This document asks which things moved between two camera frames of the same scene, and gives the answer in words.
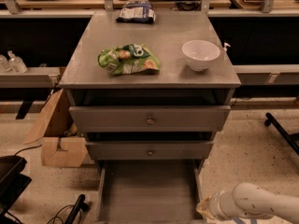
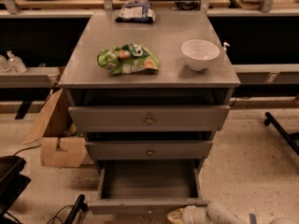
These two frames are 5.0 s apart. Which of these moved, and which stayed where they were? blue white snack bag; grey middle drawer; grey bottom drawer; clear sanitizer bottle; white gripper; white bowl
Moved: white gripper; grey bottom drawer
Stayed: blue white snack bag; grey middle drawer; white bowl; clear sanitizer bottle
